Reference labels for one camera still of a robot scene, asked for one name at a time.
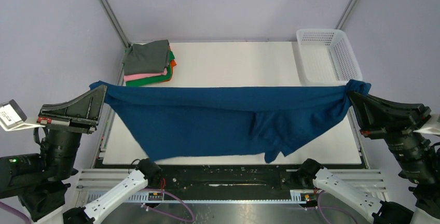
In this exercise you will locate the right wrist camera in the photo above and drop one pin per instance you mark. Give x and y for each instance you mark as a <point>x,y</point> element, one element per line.
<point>428,125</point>

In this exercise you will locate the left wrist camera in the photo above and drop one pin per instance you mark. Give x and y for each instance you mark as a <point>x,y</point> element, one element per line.
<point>14,119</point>

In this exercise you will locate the green folded t-shirt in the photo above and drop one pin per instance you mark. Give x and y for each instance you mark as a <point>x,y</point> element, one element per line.
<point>145,81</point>

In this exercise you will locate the grey folded t-shirt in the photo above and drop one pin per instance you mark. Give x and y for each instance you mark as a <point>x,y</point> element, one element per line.
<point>150,58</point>

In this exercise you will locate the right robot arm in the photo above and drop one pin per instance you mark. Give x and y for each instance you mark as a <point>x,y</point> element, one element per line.
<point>412,196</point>

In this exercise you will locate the blue t-shirt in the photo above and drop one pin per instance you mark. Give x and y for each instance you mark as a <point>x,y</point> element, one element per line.
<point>227,121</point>

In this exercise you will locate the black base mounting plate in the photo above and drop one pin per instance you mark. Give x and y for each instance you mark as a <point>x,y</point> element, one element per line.
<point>225,182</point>

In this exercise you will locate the pink folded t-shirt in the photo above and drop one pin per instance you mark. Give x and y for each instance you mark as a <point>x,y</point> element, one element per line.
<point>144,75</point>

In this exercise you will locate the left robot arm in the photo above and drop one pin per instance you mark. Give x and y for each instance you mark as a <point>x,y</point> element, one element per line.
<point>38,179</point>

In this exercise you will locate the white perforated plastic basket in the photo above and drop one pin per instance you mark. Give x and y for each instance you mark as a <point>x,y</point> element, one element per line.
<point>326,58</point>

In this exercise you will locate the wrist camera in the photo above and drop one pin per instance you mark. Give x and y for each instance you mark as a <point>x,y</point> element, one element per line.
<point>14,119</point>
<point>428,125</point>

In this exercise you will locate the orange folded t-shirt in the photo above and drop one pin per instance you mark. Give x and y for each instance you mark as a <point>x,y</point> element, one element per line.
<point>170,67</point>

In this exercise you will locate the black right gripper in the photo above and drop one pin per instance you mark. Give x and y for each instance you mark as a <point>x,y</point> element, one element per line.
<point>376,116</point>

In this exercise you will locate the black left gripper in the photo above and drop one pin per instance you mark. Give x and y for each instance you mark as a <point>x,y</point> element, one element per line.
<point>82,112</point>

